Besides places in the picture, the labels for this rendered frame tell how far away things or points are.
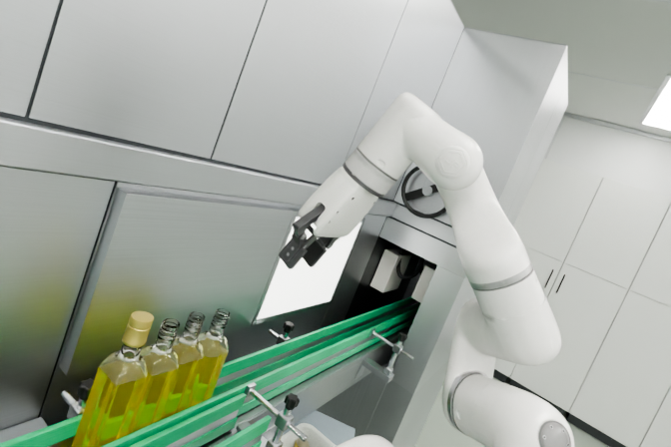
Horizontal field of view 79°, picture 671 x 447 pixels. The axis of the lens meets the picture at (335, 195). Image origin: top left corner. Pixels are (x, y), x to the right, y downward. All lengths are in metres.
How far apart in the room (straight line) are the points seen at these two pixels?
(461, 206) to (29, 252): 0.65
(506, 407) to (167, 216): 0.62
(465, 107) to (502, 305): 1.17
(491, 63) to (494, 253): 1.20
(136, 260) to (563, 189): 3.93
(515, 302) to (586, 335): 3.81
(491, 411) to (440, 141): 0.35
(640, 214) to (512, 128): 2.84
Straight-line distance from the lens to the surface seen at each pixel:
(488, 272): 0.57
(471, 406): 0.64
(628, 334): 4.39
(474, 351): 0.68
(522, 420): 0.60
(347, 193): 0.55
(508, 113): 1.62
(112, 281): 0.81
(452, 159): 0.52
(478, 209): 0.64
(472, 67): 1.71
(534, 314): 0.60
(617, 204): 4.33
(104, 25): 0.70
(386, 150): 0.54
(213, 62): 0.80
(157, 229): 0.81
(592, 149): 4.84
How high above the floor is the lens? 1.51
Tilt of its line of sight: 6 degrees down
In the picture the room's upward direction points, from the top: 21 degrees clockwise
